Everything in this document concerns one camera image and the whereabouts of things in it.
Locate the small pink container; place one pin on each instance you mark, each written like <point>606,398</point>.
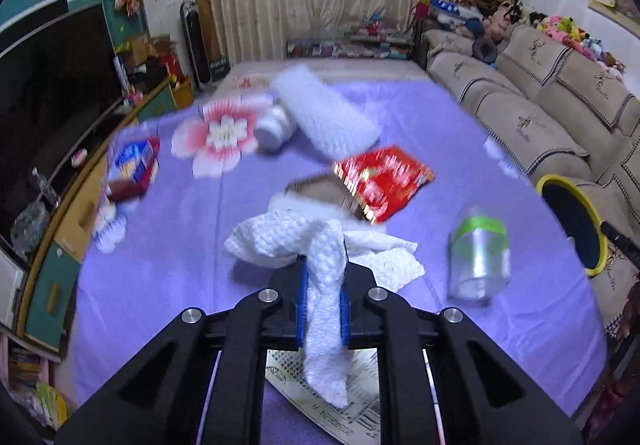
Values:
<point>80,156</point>

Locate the purple floral tablecloth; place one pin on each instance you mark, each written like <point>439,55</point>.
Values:
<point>175,250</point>

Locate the black yellow-rimmed trash bin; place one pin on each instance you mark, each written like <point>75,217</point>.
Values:
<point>572,225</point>

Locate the white paper towel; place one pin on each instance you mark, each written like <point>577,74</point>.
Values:
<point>325,265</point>

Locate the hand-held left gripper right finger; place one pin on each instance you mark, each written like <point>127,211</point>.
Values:
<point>360,320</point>

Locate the beige embroidered sofa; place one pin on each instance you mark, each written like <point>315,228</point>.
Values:
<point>540,90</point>

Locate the white foam net sleeve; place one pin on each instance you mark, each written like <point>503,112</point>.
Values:
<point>325,110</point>

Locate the teal wooden television stand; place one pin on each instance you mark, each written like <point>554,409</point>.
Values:
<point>75,225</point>

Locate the clear water bottle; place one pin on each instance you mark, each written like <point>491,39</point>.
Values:
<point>45,187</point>

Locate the small white bottle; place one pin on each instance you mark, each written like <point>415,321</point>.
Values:
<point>274,127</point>

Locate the small brown box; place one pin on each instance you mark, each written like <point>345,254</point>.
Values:
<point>320,187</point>

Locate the shelf of books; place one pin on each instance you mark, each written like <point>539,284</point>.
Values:
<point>35,390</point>

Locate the pile of plush toys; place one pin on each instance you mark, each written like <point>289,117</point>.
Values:
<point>570,32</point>

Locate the black tower fan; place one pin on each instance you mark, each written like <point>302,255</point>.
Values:
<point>192,45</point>

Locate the black television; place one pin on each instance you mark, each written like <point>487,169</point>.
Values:
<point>50,85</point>

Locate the pile of colourful bags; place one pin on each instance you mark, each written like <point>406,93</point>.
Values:
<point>447,12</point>

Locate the grey neck pillow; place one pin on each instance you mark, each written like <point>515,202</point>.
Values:
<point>484,51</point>

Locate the blue and red box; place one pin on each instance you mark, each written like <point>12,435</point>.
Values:
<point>132,165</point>

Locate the printed label paper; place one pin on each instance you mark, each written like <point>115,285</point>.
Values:
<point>360,395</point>

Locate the white drawer cabinet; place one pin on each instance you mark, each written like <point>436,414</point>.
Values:
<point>10,285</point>

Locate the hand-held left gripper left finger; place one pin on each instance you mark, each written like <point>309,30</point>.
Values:
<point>300,305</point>

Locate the open cardboard boxes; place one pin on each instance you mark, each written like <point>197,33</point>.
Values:
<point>152,55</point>

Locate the red snack packet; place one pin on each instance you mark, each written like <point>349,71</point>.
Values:
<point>382,180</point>

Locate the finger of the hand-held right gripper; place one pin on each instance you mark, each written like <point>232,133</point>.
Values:
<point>622,242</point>

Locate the clear plastic jar green label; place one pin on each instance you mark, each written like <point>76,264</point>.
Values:
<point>480,255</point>

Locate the low glass shelf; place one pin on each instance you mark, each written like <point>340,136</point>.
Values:
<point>350,48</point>

